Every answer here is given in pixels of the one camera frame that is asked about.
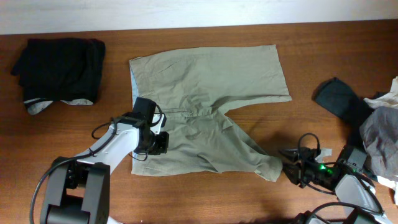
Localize khaki cargo shorts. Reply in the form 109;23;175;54
129;45;291;182

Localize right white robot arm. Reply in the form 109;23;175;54
279;147;391;223

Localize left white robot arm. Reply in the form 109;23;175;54
39;113;169;224

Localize dark teal garment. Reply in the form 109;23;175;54
312;77;374;148

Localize grey brown garment pile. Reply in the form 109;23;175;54
359;107;397;181

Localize folded black garment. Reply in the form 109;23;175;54
11;38;106;106

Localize grey cloth under black garment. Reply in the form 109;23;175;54
24;98;94;115

